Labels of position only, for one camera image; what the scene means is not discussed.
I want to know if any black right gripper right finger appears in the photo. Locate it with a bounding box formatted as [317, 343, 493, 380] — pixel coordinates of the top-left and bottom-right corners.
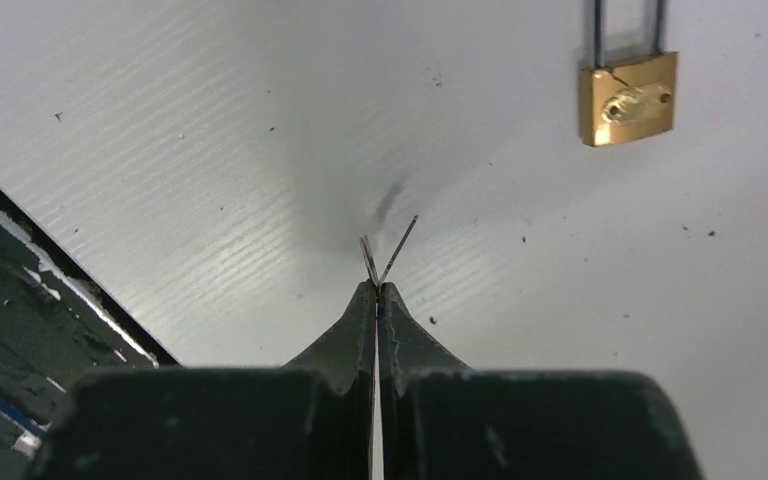
[377, 283, 703, 479]

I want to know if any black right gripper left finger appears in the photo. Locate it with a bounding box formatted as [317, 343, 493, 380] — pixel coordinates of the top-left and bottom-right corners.
[26, 281, 377, 479]

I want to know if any small silver key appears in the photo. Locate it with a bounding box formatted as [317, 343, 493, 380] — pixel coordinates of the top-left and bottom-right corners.
[358, 214, 420, 289]

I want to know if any small brass padlock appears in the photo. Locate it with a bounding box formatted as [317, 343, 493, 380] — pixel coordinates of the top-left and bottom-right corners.
[578, 0, 678, 147]

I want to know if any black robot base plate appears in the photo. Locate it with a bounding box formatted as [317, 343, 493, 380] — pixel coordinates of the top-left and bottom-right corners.
[0, 189, 174, 479]

